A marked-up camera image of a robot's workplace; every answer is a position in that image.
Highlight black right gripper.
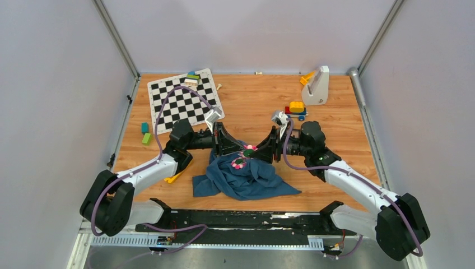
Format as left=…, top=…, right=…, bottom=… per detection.
left=249, top=126, right=310, bottom=164

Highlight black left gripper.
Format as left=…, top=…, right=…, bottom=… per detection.
left=184, top=122, right=245, bottom=158

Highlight pink white flower brooch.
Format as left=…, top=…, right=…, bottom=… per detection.
left=242, top=145, right=257, bottom=157

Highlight blue garment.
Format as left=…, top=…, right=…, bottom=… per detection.
left=192, top=150, right=301, bottom=201

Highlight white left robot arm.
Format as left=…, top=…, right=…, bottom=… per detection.
left=79, top=119, right=245, bottom=236

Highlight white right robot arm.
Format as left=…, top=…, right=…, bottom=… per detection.
left=251, top=119, right=430, bottom=261

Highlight colourful toy car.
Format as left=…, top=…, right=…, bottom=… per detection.
left=285, top=101, right=308, bottom=121

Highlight black white checkerboard mat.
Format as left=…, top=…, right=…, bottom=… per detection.
left=147, top=68, right=224, bottom=135

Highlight stacked toy bricks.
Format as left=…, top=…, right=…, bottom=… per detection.
left=184, top=71, right=201, bottom=87

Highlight white wedge stand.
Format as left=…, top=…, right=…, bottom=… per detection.
left=301, top=66, right=330, bottom=106

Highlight green toy block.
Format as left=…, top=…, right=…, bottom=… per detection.
left=142, top=132, right=152, bottom=146

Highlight orange toy piece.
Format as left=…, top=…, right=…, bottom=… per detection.
left=300, top=70, right=316, bottom=86

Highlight teal toy block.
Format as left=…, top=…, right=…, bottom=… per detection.
left=141, top=122, right=149, bottom=135

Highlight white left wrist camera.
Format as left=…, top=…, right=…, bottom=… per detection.
left=204, top=106, right=222, bottom=132

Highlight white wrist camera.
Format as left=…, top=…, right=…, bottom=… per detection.
left=204, top=106, right=222, bottom=132
left=271, top=110, right=288, bottom=138

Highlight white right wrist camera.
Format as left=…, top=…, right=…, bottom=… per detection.
left=271, top=110, right=288, bottom=138

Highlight yellow plastic frame toy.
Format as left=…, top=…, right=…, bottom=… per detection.
left=164, top=170, right=185, bottom=184

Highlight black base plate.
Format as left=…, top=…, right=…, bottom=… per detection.
left=154, top=209, right=355, bottom=244

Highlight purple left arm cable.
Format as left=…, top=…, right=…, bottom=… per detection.
left=90, top=86, right=220, bottom=257

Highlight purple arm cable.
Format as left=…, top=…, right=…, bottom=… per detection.
left=90, top=86, right=220, bottom=257
left=282, top=118, right=424, bottom=259

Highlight white slotted cable duct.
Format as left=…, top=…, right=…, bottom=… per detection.
left=90, top=234, right=324, bottom=251

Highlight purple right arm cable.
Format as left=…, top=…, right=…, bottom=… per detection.
left=282, top=118, right=424, bottom=259

